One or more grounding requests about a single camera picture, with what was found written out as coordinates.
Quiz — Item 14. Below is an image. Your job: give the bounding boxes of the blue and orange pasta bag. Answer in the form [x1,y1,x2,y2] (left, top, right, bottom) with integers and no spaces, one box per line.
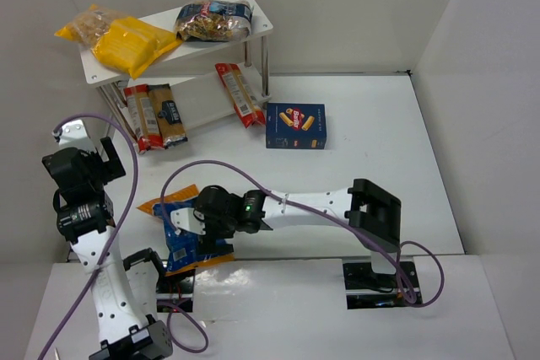
[138,184,235,276]

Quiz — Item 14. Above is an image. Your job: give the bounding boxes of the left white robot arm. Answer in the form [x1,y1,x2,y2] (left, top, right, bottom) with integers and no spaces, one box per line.
[42,137,173,359]

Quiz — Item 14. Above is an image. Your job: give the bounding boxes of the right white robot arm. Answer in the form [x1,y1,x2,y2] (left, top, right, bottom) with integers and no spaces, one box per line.
[193,179,402,275]

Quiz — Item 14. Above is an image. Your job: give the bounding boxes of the yellow pasta bag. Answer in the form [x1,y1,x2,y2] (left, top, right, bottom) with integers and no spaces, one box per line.
[91,17,182,79]

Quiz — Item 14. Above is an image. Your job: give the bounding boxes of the white two-tier shelf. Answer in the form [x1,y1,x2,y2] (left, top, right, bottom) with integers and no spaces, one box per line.
[79,0,273,130]

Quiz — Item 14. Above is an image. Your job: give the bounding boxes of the clear bag of fusilli pasta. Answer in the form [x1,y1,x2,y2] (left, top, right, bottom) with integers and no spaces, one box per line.
[54,4,127,47]

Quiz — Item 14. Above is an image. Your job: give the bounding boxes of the dark blue mixed pasta bag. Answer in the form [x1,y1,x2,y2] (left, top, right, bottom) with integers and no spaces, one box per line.
[174,0,254,42]

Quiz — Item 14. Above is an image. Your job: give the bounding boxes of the red spaghetti pack left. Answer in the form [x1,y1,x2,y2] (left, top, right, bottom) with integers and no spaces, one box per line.
[123,84,164,153]

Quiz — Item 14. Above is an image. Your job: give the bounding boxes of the red spaghetti pack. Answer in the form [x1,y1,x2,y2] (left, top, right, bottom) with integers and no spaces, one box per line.
[214,63,266,128]
[123,84,164,153]

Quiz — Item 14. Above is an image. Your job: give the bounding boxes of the brown spaghetti pack black label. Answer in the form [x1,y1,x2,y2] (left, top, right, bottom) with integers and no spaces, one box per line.
[148,83,188,148]

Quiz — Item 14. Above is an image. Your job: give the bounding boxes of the blue Barilla rigatoni box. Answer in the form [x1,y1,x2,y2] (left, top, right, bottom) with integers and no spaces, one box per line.
[266,103,327,150]

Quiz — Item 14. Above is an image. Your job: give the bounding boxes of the red spaghetti pack right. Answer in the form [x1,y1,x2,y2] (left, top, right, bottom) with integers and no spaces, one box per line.
[214,63,266,128]

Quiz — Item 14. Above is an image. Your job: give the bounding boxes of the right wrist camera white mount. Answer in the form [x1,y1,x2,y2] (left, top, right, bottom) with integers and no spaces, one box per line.
[170,207,206,235]

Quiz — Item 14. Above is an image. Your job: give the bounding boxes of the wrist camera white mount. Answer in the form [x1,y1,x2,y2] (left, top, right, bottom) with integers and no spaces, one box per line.
[52,119,96,153]
[170,207,206,235]

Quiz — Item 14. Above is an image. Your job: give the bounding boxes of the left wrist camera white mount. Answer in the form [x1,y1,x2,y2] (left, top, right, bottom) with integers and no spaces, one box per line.
[52,119,96,153]

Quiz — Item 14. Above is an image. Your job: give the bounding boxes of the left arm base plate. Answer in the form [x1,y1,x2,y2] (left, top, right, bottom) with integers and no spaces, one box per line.
[156,270,195,313]

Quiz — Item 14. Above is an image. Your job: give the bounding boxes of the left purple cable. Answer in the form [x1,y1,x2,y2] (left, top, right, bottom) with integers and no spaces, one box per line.
[37,113,210,360]

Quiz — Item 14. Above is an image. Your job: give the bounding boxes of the purple cable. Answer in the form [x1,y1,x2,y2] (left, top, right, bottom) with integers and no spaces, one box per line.
[37,113,210,360]
[159,159,446,309]

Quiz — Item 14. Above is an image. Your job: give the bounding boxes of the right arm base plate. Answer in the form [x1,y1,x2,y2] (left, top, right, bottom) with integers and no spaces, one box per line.
[343,261,408,309]

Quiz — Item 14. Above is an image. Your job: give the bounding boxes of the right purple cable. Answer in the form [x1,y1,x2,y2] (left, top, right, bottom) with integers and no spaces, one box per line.
[159,159,446,309]

